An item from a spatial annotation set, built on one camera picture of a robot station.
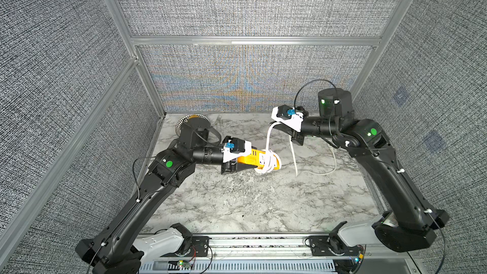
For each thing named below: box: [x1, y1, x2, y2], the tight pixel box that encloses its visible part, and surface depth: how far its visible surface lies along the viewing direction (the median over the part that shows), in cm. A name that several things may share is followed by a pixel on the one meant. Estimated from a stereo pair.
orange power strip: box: [236, 148, 281, 170], surface depth 57 cm
